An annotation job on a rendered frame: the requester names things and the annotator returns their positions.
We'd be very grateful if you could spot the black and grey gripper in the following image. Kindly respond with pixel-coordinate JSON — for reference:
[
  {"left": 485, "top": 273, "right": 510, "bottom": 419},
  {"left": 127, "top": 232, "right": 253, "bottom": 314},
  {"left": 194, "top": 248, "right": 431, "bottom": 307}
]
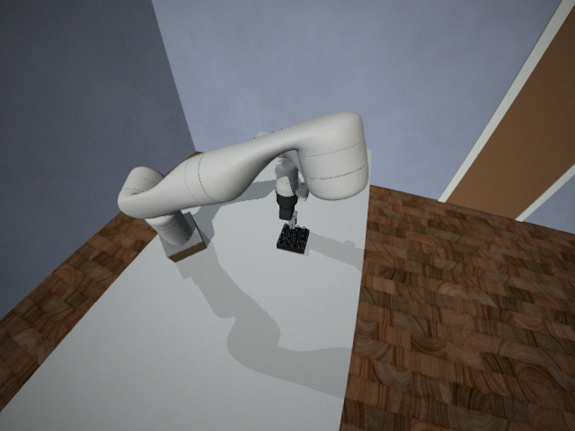
[{"left": 276, "top": 179, "right": 309, "bottom": 229}]

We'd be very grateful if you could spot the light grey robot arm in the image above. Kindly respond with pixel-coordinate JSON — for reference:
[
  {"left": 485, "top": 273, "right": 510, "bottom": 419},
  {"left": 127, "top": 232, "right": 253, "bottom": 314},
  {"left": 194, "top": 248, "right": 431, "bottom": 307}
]
[{"left": 118, "top": 110, "right": 368, "bottom": 246}]

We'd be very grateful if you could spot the black knob box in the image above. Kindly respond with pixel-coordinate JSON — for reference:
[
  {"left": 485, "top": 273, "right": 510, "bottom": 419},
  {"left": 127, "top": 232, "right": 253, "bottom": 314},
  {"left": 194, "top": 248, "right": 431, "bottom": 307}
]
[{"left": 277, "top": 224, "right": 310, "bottom": 254}]

